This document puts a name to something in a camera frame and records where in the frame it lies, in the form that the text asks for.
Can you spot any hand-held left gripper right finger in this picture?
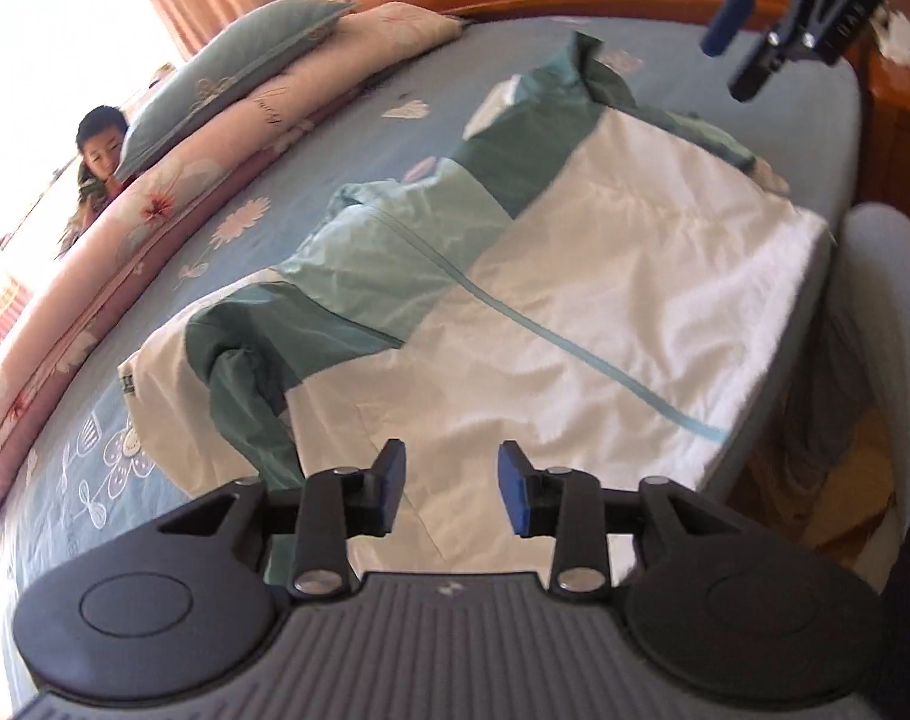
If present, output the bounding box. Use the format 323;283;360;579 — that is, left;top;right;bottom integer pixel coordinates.
497;440;737;592

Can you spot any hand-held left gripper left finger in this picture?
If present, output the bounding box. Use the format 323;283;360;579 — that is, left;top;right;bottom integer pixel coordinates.
158;439;409;601

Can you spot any white and green hooded jacket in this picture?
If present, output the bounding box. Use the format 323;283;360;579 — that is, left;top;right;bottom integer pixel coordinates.
117;30;831;563

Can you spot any wooden nightstand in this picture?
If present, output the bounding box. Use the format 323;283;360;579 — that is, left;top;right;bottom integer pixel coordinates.
852;7;910;203

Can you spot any person's grey clothing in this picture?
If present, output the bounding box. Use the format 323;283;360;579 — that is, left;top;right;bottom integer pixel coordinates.
780;202;910;548

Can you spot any pink floral quilt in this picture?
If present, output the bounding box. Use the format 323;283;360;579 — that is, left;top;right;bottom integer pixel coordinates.
0;1;471;541

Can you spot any teal floral pillow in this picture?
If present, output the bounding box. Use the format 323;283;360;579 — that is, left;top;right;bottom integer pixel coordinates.
113;0;358;181

